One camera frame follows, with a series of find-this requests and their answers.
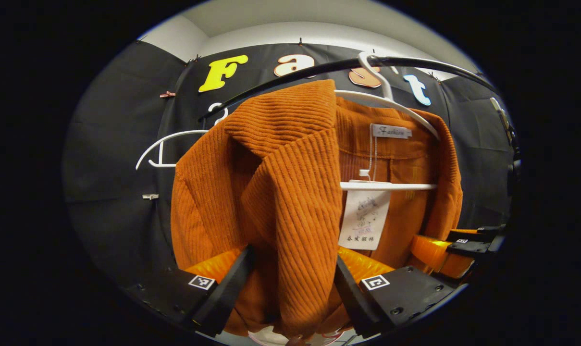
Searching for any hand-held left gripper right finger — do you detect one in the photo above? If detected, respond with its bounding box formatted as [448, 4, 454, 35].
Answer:
[336, 247, 468, 339]

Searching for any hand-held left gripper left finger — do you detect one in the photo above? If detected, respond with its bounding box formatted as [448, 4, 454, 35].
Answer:
[124, 245, 256, 337]

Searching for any white clothes hanger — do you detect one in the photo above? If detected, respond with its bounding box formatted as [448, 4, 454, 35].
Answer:
[334, 50, 440, 191]
[136, 102, 229, 171]

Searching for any orange corduroy jacket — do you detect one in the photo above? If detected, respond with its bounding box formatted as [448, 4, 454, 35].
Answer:
[170, 79, 464, 339]

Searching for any black clothes rack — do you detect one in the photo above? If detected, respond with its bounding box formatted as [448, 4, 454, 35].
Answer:
[199, 56, 500, 121]

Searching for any white paper hang tag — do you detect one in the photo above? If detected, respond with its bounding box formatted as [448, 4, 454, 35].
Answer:
[338, 190, 392, 250]

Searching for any black backdrop cloth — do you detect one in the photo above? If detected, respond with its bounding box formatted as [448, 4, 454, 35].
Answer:
[62, 41, 517, 289]

